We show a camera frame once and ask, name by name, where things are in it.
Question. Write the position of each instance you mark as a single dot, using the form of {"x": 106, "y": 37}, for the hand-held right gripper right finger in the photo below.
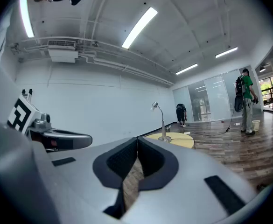
{"x": 185, "y": 183}

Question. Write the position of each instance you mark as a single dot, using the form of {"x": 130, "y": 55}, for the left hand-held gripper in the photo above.
{"x": 22, "y": 113}

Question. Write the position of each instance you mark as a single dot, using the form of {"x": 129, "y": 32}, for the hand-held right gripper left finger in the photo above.
{"x": 85, "y": 171}

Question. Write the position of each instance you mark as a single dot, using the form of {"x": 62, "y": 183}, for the chrome table lamp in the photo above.
{"x": 163, "y": 125}

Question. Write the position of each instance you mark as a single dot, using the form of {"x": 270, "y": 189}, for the round wooden table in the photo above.
{"x": 183, "y": 142}

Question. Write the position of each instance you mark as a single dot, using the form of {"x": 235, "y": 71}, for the white power strip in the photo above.
{"x": 187, "y": 133}

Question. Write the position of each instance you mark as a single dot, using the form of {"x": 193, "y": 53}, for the aluminium step ladder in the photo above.
{"x": 27, "y": 94}

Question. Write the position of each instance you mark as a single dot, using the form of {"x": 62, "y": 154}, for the white ceiling air conditioner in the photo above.
{"x": 62, "y": 52}

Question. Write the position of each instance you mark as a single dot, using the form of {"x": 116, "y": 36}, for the frosted glass partition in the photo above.
{"x": 220, "y": 97}

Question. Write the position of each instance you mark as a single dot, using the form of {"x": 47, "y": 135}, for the white ceiling pipes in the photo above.
{"x": 127, "y": 59}

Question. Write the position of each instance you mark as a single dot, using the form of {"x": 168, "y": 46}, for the black backpack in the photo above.
{"x": 239, "y": 90}

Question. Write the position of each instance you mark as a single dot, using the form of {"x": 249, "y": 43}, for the long ceiling light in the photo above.
{"x": 226, "y": 52}
{"x": 139, "y": 27}
{"x": 26, "y": 17}
{"x": 186, "y": 69}

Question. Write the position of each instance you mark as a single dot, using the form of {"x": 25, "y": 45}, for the ceiling security camera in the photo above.
{"x": 95, "y": 44}

